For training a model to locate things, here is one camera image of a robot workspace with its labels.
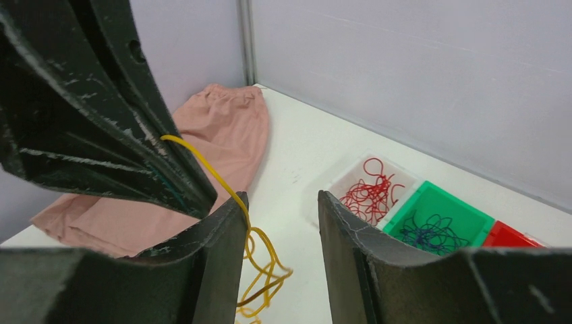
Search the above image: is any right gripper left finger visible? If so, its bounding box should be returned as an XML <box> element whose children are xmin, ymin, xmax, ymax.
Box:
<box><xmin>1</xmin><ymin>199</ymin><xmax>246</xmax><ymax>323</ymax></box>

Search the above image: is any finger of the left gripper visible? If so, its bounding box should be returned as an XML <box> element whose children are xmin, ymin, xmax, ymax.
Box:
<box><xmin>1</xmin><ymin>9</ymin><xmax>210</xmax><ymax>219</ymax></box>
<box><xmin>69</xmin><ymin>1</ymin><xmax>217</xmax><ymax>211</ymax></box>

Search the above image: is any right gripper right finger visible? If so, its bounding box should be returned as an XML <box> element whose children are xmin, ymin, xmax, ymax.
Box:
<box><xmin>318</xmin><ymin>191</ymin><xmax>571</xmax><ymax>323</ymax></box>

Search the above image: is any yellow thin cable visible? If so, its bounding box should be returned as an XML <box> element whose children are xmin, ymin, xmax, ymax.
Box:
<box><xmin>160</xmin><ymin>134</ymin><xmax>294</xmax><ymax>324</ymax></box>

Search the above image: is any purple thin cable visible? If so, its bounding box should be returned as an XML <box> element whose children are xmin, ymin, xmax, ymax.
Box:
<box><xmin>397</xmin><ymin>213</ymin><xmax>470</xmax><ymax>257</ymax></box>

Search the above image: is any red thin cable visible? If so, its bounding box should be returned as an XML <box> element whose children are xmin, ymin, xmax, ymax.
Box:
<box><xmin>339</xmin><ymin>157</ymin><xmax>407</xmax><ymax>227</ymax></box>

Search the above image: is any green plastic bin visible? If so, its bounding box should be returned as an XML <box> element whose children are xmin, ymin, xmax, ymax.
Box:
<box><xmin>382</xmin><ymin>181</ymin><xmax>495</xmax><ymax>256</ymax></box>

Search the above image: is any clear plastic bin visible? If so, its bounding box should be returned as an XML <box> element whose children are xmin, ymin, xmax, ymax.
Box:
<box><xmin>324</xmin><ymin>150</ymin><xmax>424</xmax><ymax>230</ymax></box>

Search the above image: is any red plastic bin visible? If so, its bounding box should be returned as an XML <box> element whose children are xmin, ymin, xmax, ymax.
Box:
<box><xmin>482</xmin><ymin>221</ymin><xmax>544</xmax><ymax>248</ymax></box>

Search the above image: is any pink cloth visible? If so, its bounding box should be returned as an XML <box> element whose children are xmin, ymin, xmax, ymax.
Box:
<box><xmin>31</xmin><ymin>84</ymin><xmax>270</xmax><ymax>257</ymax></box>

